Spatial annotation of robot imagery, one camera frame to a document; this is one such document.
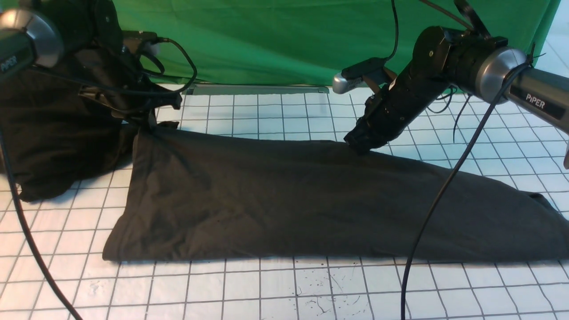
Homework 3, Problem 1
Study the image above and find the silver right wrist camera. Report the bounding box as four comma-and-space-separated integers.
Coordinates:
332, 57, 396, 95

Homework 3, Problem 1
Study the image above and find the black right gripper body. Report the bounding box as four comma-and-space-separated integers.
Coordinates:
344, 100, 409, 155

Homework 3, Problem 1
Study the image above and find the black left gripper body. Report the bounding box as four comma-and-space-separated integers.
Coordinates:
79, 84, 183, 129

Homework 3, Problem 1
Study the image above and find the black cloth pile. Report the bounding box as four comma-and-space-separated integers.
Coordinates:
0, 71, 137, 202

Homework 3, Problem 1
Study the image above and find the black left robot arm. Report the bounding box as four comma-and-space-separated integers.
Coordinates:
1, 0, 183, 126

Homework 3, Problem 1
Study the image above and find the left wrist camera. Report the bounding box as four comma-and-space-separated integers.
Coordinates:
122, 31, 159, 56

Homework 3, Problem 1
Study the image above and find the gray long-sleeved shirt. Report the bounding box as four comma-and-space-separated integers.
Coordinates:
102, 126, 569, 263

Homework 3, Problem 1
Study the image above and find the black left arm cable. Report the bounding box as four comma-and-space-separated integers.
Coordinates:
0, 36, 198, 320

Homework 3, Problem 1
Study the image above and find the gray metal bar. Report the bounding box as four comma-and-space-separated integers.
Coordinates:
184, 83, 330, 96

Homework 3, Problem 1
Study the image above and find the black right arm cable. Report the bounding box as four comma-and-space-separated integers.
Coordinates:
385, 0, 547, 320

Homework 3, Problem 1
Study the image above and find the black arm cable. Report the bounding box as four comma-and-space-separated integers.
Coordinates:
385, 0, 547, 320
0, 36, 198, 320

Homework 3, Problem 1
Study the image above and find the green backdrop cloth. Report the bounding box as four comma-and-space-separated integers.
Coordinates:
113, 0, 561, 85

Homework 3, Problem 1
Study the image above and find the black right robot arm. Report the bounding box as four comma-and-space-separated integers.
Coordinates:
333, 26, 568, 153

